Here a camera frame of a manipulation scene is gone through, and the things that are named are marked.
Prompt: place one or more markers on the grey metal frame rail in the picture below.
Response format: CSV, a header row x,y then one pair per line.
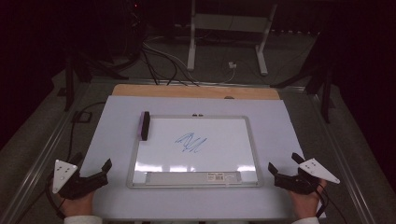
x,y
37,166
249,84
341,155

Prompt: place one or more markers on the black tripod stand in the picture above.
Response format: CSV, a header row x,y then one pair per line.
x,y
69,84
325,93

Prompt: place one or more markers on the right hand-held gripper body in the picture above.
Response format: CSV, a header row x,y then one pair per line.
x,y
295,184

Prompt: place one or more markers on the black square floor plate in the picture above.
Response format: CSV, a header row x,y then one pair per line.
x,y
82,116

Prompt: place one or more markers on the power strip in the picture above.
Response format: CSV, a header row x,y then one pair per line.
x,y
295,31

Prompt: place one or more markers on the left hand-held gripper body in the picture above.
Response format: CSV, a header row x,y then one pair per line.
x,y
84,183

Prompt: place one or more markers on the dark equipment rack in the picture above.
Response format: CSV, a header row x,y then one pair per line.
x,y
124,28

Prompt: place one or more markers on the white table cover sheet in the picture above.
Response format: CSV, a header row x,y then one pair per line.
x,y
118,124

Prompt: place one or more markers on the person's right hand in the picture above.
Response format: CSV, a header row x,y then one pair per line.
x,y
306,205

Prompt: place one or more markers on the white metal stand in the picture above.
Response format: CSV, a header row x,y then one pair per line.
x,y
230,22

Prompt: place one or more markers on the purple and black whiteboard eraser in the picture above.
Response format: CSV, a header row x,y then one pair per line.
x,y
145,126

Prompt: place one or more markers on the silver framed whiteboard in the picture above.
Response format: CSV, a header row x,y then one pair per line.
x,y
224,146

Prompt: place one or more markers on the person's left hand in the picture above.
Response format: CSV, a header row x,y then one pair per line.
x,y
77,207

